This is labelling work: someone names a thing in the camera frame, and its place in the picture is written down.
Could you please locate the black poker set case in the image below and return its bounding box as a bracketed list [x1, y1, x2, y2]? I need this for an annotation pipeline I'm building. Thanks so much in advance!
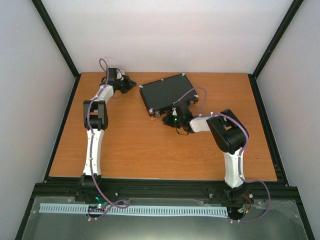
[139, 73, 199, 118]

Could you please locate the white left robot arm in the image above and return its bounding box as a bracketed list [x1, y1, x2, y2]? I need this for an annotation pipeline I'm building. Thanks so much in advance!
[80, 67, 137, 202]

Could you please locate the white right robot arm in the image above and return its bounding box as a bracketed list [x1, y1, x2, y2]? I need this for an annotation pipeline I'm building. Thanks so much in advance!
[162, 103, 249, 203]

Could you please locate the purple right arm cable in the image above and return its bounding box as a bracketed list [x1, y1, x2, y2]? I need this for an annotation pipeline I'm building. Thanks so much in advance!
[172, 86, 271, 224]

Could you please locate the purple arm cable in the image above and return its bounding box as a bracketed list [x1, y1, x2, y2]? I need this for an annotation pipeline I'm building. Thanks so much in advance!
[88, 58, 131, 221]
[172, 86, 271, 224]

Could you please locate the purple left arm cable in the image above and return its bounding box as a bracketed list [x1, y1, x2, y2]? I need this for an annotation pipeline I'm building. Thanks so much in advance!
[88, 58, 131, 221]

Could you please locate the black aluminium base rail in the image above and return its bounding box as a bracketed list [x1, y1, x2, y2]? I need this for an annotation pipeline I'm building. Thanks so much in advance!
[31, 177, 302, 206]

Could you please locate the light blue cable duct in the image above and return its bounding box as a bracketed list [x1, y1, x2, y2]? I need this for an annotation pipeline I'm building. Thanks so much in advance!
[38, 203, 228, 218]

